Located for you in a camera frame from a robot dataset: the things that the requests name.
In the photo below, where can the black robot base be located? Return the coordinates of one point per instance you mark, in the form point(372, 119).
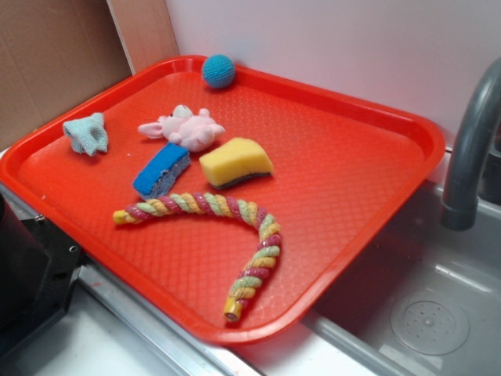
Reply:
point(39, 265)

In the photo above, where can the light blue cloth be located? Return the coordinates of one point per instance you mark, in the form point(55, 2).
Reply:
point(87, 135)

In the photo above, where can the yellow sponge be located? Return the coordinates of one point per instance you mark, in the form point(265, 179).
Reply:
point(235, 161)

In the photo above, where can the pink plush bunny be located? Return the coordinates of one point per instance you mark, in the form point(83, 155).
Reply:
point(194, 132)

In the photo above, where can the blue sponge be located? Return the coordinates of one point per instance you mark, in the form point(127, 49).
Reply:
point(160, 173)

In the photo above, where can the red plastic tray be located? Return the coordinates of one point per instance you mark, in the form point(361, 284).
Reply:
point(342, 168)

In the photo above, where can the blue knitted ball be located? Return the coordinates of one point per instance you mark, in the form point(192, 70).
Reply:
point(218, 71)

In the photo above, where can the grey plastic sink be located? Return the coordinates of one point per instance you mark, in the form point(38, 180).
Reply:
point(419, 300)

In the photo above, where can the grey faucet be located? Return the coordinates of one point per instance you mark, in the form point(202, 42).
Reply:
point(474, 167)

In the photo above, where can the brown cardboard panel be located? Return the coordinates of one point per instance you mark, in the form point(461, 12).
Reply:
point(57, 54)

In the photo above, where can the multicolour twisted rope toy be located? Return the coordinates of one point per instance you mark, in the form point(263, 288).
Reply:
point(262, 262)

